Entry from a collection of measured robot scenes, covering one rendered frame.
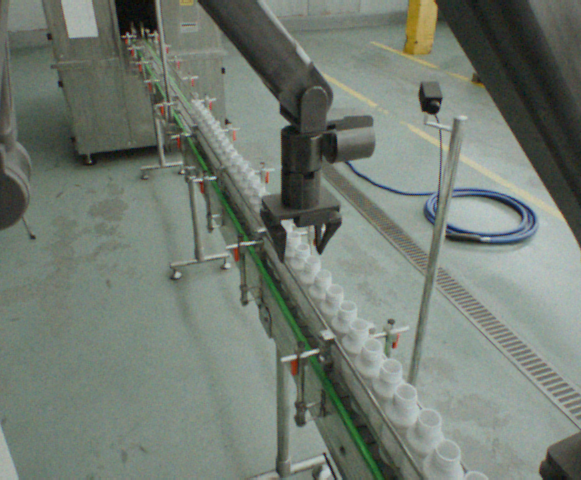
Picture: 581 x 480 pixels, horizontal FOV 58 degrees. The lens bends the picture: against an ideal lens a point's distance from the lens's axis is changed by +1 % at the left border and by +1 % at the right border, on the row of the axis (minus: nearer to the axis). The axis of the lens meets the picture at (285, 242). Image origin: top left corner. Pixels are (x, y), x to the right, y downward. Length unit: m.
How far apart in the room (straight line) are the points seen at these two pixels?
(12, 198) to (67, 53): 3.99
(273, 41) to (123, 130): 4.17
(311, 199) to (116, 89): 4.01
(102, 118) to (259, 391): 2.98
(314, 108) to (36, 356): 2.41
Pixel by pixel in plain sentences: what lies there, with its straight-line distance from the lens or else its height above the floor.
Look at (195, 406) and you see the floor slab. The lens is 2.44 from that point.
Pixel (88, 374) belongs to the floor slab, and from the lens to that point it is 2.70.
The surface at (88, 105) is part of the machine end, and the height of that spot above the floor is 0.53.
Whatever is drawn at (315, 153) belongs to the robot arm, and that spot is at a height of 1.57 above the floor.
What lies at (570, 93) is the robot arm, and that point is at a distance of 0.21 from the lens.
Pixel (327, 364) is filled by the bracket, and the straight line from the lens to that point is 1.11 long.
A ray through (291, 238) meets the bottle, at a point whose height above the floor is 1.16.
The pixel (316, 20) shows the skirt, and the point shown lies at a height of 0.16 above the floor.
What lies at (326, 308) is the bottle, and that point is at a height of 1.13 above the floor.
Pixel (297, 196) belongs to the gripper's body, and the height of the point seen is 1.51.
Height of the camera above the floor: 1.83
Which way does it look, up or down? 32 degrees down
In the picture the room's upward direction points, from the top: straight up
